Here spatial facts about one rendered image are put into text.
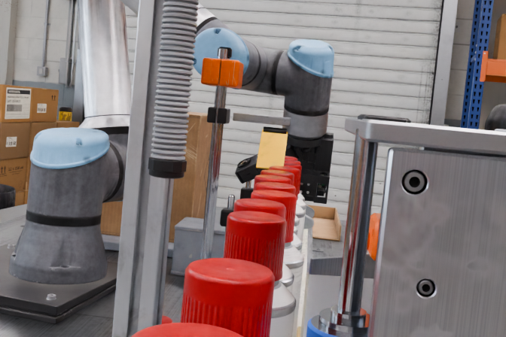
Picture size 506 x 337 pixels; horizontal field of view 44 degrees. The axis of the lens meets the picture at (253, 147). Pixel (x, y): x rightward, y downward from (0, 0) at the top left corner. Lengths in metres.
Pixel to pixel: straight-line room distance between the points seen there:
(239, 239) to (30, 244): 0.70
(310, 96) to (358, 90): 4.09
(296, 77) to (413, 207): 0.77
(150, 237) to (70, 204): 0.33
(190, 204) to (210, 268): 1.06
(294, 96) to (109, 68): 0.34
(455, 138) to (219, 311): 0.10
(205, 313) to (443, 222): 0.09
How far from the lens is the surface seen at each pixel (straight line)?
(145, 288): 0.69
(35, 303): 0.91
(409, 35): 5.11
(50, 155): 0.99
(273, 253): 0.33
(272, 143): 0.70
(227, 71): 0.69
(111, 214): 1.33
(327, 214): 1.88
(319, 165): 1.06
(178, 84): 0.55
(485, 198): 0.23
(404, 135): 0.22
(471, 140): 0.23
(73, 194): 0.99
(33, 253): 1.00
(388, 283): 0.23
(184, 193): 1.29
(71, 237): 1.00
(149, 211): 0.68
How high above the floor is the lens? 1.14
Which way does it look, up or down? 4 degrees down
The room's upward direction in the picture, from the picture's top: 5 degrees clockwise
